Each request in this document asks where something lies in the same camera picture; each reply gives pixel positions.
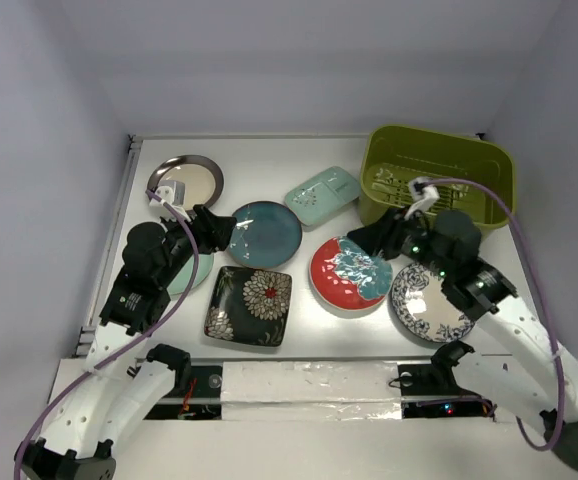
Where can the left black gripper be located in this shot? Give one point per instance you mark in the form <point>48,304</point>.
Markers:
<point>212,231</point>

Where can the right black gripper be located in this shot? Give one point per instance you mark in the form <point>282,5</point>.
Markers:
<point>384,233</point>

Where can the mint green flower plate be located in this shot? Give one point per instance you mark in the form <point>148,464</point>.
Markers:
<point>181,281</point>

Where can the brown rimmed cream round plate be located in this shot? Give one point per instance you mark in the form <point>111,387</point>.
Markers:
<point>202,177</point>

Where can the red and teal floral plate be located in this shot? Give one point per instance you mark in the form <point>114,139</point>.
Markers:
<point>345,277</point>

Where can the dark teal round plate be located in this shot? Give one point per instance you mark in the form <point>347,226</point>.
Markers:
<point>267,235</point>

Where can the celadon rectangular divided dish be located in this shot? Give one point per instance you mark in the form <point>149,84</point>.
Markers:
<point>320,197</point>

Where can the blue white floral plate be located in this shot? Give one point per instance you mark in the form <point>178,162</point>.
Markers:
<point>420,306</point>

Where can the black square floral plate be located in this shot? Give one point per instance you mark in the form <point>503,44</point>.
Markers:
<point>249,307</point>

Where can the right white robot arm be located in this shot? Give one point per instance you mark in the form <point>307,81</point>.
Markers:
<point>545,396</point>

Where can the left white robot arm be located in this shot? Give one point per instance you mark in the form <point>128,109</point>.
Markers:
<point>81,432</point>

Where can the green plastic bin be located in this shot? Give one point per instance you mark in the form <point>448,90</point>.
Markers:
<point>397,154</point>

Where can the white foam front bar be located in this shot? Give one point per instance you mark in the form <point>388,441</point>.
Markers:
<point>309,391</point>

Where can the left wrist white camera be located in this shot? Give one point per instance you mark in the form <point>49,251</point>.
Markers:
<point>170,192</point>

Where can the wrist white camera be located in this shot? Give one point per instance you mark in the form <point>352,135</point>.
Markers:
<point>424,195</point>
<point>170,192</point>

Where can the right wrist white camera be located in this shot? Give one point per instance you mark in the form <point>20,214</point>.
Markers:
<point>424,195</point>

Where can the left aluminium side rail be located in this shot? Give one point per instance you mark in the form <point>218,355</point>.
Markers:
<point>86,331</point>

